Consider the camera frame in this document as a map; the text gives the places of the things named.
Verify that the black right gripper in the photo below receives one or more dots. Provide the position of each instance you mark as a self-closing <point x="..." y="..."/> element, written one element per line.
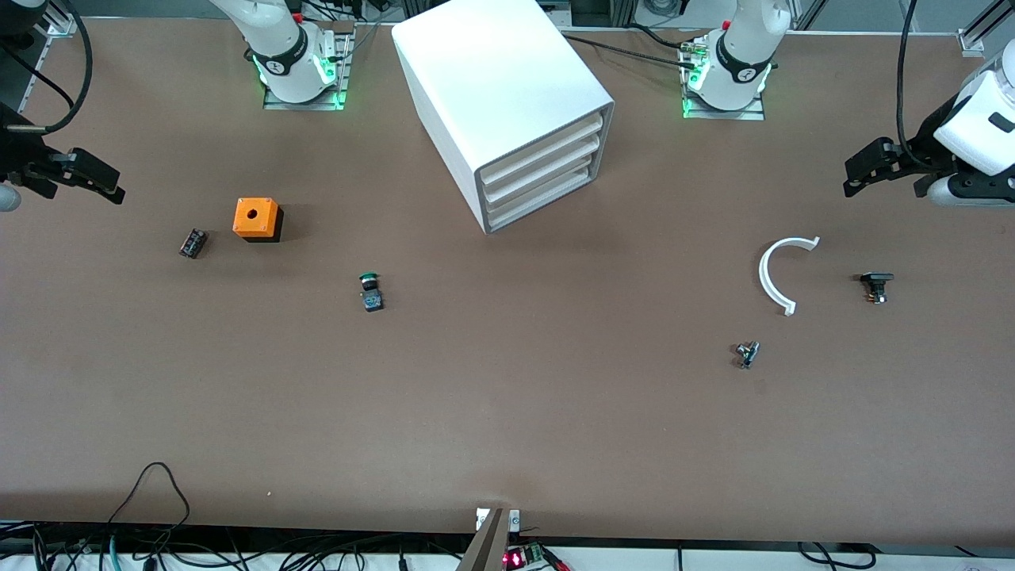
<point x="17" y="157"/>

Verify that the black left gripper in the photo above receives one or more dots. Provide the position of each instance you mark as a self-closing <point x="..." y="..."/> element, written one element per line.
<point x="921" y="150"/>

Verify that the green push button switch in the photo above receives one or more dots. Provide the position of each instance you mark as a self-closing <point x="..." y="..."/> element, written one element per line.
<point x="371" y="295"/>

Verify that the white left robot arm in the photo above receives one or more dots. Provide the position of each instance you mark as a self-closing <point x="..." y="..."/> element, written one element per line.
<point x="745" y="47"/>

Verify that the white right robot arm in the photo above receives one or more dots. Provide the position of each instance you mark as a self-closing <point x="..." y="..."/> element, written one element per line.
<point x="285" y="47"/>

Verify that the black flat-cap push button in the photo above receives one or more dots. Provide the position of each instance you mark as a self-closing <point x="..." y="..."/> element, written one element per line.
<point x="876" y="280"/>

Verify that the white highest cabinet drawer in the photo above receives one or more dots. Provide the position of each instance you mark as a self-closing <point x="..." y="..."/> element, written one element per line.
<point x="547" y="149"/>

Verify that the white lowest cabinet drawer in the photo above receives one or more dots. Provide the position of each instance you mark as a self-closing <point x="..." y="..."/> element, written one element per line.
<point x="543" y="196"/>

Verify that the small black electronic component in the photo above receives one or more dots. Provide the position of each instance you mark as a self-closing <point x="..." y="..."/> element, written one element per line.
<point x="193" y="243"/>

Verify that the white semicircular clamp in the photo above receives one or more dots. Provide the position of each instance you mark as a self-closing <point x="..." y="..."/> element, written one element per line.
<point x="766" y="277"/>

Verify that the orange box with hole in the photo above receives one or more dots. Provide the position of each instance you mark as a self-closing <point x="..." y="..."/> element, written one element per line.
<point x="255" y="218"/>

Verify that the chrome tee valve fitting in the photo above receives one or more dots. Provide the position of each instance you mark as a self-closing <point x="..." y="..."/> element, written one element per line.
<point x="747" y="353"/>

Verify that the grey plastic tray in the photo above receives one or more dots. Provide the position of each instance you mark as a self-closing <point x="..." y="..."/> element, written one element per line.
<point x="492" y="79"/>

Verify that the circuit board with red light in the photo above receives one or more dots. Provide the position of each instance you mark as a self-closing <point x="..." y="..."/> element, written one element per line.
<point x="527" y="557"/>

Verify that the aluminium frame profile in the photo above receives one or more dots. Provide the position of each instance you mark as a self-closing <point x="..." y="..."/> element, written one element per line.
<point x="983" y="28"/>
<point x="44" y="67"/>

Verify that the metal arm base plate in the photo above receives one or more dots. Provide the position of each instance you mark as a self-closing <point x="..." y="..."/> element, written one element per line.
<point x="725" y="114"/>
<point x="342" y="71"/>

